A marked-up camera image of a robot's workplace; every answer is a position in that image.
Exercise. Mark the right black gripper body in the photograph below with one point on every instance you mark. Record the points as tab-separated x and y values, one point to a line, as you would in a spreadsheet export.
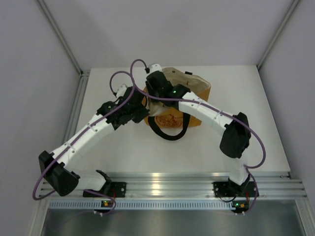
151	92

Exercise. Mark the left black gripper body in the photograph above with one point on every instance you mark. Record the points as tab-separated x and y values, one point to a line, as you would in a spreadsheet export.
138	113

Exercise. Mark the tan canvas tote bag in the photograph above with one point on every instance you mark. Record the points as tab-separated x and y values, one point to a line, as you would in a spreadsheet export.
171	123

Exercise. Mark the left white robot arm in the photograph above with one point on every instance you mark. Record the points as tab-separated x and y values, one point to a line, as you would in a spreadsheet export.
58	167

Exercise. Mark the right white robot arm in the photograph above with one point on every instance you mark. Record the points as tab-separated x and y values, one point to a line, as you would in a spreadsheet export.
233	129

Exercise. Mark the left aluminium frame post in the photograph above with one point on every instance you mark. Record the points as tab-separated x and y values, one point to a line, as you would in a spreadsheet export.
58	33

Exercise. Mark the aluminium frame post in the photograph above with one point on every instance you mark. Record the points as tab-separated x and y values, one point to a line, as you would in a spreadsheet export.
288	14
58	33

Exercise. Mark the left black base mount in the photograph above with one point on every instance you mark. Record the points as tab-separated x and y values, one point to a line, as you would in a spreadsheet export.
110	189

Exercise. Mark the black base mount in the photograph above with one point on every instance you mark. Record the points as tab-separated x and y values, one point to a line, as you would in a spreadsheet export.
110	189
222	189

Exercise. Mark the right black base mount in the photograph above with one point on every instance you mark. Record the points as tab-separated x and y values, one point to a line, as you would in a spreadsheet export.
222	189

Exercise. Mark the grey slotted cable duct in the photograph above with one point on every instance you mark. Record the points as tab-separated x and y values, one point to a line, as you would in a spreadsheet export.
145	204

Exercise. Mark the aluminium mounting rail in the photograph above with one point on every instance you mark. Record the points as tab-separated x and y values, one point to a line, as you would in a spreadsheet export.
274	185

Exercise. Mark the right aluminium frame post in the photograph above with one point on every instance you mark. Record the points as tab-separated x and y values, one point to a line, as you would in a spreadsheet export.
288	14

